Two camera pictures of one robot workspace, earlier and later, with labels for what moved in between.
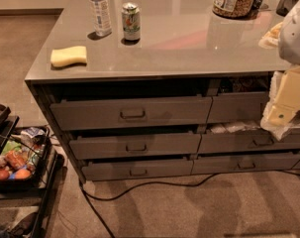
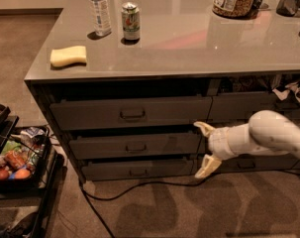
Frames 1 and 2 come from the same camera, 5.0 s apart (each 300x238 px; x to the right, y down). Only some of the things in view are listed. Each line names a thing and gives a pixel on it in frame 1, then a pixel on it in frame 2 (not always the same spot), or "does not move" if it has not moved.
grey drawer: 137,169 does not move
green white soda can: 131,18 does not move
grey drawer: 99,147 does not move
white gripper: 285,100 to 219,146
